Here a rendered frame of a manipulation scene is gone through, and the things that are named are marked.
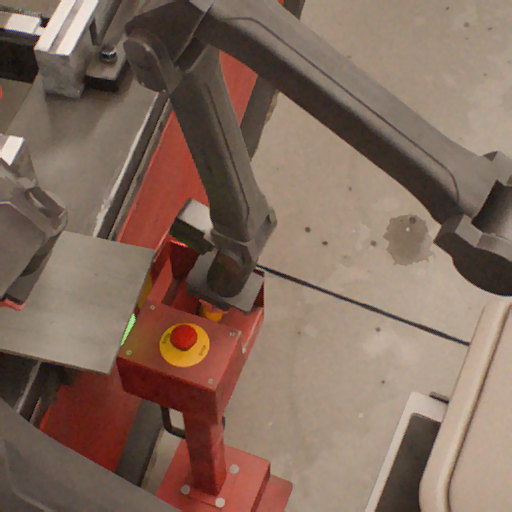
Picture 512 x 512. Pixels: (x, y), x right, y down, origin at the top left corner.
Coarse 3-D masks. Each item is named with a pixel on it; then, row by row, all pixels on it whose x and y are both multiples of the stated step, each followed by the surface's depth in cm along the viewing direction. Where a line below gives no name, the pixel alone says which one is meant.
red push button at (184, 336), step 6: (186, 324) 130; (174, 330) 129; (180, 330) 129; (186, 330) 129; (192, 330) 129; (174, 336) 129; (180, 336) 128; (186, 336) 128; (192, 336) 129; (174, 342) 128; (180, 342) 128; (186, 342) 128; (192, 342) 128; (180, 348) 128; (186, 348) 128
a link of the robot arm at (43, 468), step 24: (0, 408) 47; (0, 432) 45; (24, 432) 48; (0, 456) 45; (24, 456) 46; (48, 456) 49; (72, 456) 51; (0, 480) 45; (24, 480) 46; (48, 480) 47; (72, 480) 49; (96, 480) 50; (120, 480) 53; (0, 504) 46; (24, 504) 46; (48, 504) 47; (72, 504) 48; (96, 504) 49; (120, 504) 50; (144, 504) 53; (168, 504) 55
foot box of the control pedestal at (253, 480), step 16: (224, 448) 192; (176, 464) 190; (240, 464) 190; (256, 464) 190; (176, 480) 188; (240, 480) 188; (256, 480) 188; (272, 480) 199; (160, 496) 186; (176, 496) 186; (240, 496) 186; (256, 496) 187; (272, 496) 197; (288, 496) 197
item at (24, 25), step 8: (0, 16) 138; (8, 16) 138; (16, 16) 138; (24, 16) 138; (0, 24) 137; (8, 24) 137; (16, 24) 137; (24, 24) 137; (32, 24) 137; (8, 32) 137; (16, 32) 137; (24, 32) 136; (32, 32) 136
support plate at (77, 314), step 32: (64, 256) 113; (96, 256) 113; (128, 256) 113; (64, 288) 110; (96, 288) 110; (128, 288) 110; (0, 320) 108; (32, 320) 108; (64, 320) 108; (96, 320) 108; (128, 320) 108; (32, 352) 105; (64, 352) 105; (96, 352) 105
